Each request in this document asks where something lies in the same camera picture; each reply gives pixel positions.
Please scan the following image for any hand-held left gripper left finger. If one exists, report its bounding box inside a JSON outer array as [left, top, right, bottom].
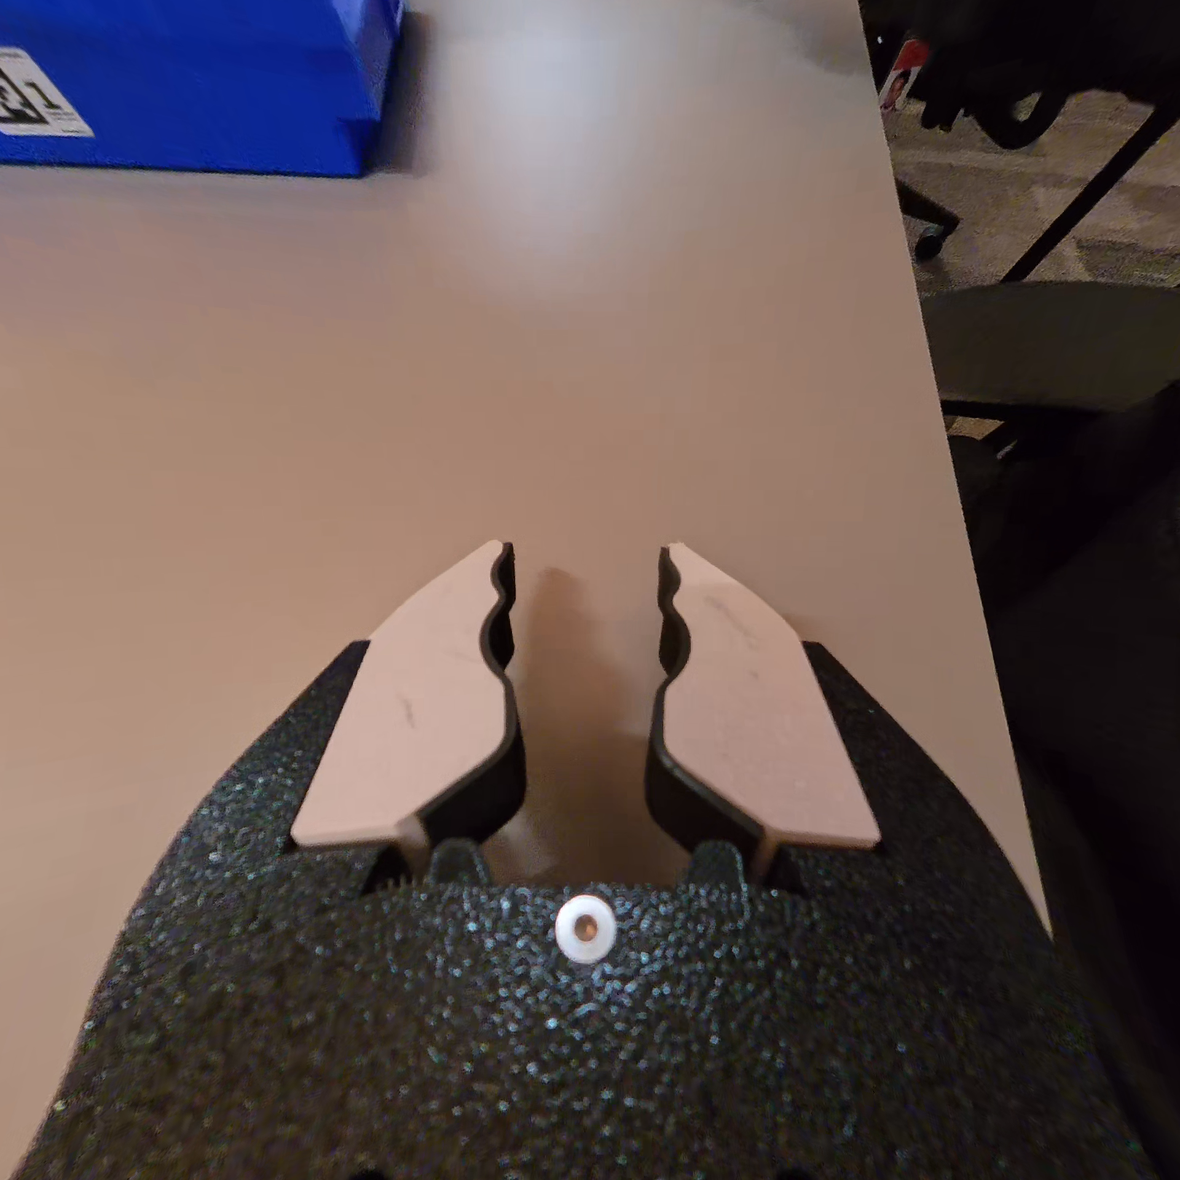
[[289, 539, 528, 862]]

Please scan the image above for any black chair base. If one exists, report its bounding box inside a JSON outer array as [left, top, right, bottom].
[[895, 175, 962, 261]]

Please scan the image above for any grey desk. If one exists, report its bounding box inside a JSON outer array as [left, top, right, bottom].
[[0, 0, 1053, 1180]]

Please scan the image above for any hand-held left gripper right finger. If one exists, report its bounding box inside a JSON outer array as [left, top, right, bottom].
[[643, 542, 881, 876]]

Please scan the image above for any blue plastic bin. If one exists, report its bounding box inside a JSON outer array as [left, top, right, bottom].
[[0, 0, 407, 178]]

